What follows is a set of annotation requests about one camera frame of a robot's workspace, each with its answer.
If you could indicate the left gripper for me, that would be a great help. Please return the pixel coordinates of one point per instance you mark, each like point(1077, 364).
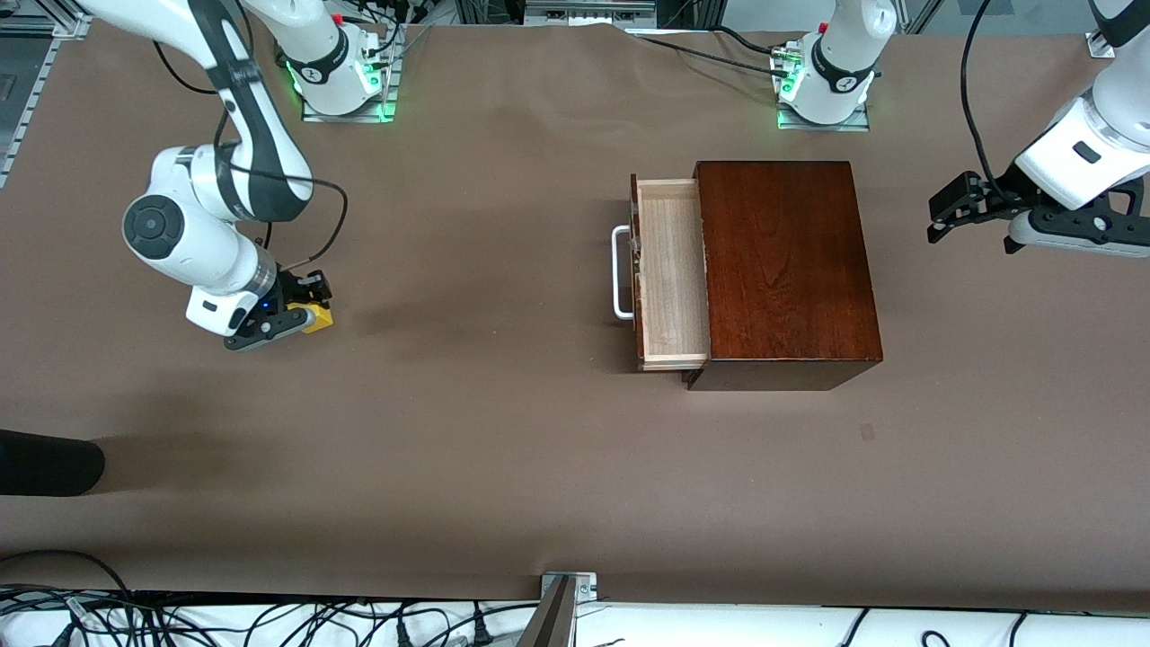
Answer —
point(995, 196)

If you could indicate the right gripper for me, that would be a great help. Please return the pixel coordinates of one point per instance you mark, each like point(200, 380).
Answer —
point(293, 287)

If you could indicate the yellow cube block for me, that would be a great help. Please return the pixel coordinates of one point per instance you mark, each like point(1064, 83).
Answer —
point(322, 318)

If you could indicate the light wooden drawer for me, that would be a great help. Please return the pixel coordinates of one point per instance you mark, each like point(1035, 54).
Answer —
point(669, 270)

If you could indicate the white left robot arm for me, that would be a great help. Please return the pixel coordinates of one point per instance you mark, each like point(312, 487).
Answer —
point(1087, 144)

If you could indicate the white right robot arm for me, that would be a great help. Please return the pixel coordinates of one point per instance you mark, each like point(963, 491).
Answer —
point(198, 234)

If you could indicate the dark wooden cabinet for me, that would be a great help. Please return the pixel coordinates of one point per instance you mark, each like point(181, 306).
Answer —
point(791, 270)

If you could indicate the aluminium extrusion bar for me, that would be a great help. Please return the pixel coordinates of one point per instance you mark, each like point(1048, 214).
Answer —
point(1098, 40)

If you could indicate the black padded cylinder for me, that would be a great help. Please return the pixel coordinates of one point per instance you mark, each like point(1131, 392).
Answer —
point(49, 463)

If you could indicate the grey equipment box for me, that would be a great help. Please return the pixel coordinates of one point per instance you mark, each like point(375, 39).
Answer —
point(588, 11)

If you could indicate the perforated aluminium rail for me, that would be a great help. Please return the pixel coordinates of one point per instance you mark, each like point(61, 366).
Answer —
point(27, 99)

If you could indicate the metal corner bracket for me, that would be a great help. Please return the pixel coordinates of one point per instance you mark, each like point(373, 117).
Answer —
point(586, 586)

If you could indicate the aluminium profile post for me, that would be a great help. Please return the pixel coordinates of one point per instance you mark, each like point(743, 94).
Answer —
point(548, 620)

